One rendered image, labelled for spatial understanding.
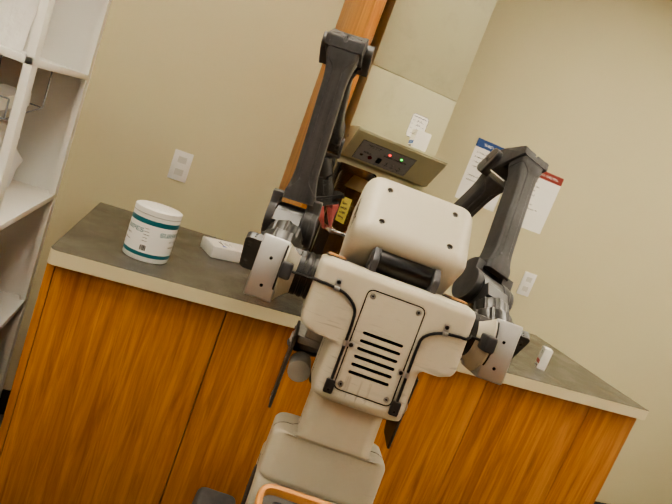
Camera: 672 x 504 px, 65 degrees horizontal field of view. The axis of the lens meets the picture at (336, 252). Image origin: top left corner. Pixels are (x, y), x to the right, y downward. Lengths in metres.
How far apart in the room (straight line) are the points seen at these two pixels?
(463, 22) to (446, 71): 0.16
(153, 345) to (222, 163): 0.85
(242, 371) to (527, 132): 1.63
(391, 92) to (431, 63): 0.16
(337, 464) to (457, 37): 1.38
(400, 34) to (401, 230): 1.02
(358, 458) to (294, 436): 0.12
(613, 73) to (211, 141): 1.80
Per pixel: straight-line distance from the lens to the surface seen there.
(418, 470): 1.94
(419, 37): 1.83
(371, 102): 1.77
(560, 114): 2.62
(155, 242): 1.53
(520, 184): 1.25
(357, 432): 0.98
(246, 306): 1.48
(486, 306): 1.05
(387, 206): 0.91
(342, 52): 1.07
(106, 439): 1.70
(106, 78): 2.14
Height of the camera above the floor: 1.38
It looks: 9 degrees down
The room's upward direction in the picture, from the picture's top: 21 degrees clockwise
